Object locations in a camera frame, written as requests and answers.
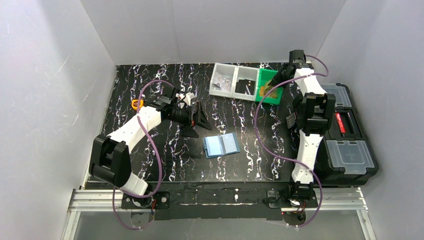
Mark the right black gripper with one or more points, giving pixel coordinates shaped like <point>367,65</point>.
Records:
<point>280,76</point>

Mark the orange tape measure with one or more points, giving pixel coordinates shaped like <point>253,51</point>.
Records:
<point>136,104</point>

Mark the left grey storage bin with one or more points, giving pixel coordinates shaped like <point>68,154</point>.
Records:
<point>221,71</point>

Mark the black toolbox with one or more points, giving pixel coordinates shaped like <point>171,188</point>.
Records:
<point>344,157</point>

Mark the grey storage bin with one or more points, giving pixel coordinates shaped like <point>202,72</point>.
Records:
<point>221,71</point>
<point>244,72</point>

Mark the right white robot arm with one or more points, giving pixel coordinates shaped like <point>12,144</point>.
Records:
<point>313,108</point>

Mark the aluminium frame rail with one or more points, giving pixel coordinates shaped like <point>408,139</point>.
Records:
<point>334,199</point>

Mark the yellow credit card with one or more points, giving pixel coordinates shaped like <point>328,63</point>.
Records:
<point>265,89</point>
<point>273,94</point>

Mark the green storage bin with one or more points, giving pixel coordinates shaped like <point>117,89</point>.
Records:
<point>264,76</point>

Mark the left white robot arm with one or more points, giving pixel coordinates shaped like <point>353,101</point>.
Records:
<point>110,159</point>

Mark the middle grey storage bin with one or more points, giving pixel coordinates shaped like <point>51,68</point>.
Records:
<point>244,72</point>

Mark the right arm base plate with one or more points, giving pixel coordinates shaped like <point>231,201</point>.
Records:
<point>293,211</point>

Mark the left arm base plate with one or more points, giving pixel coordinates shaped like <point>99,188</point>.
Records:
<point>159,201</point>

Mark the blue card holder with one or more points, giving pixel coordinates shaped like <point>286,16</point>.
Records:
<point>220,145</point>

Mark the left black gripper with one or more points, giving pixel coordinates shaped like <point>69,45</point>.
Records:
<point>192,115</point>

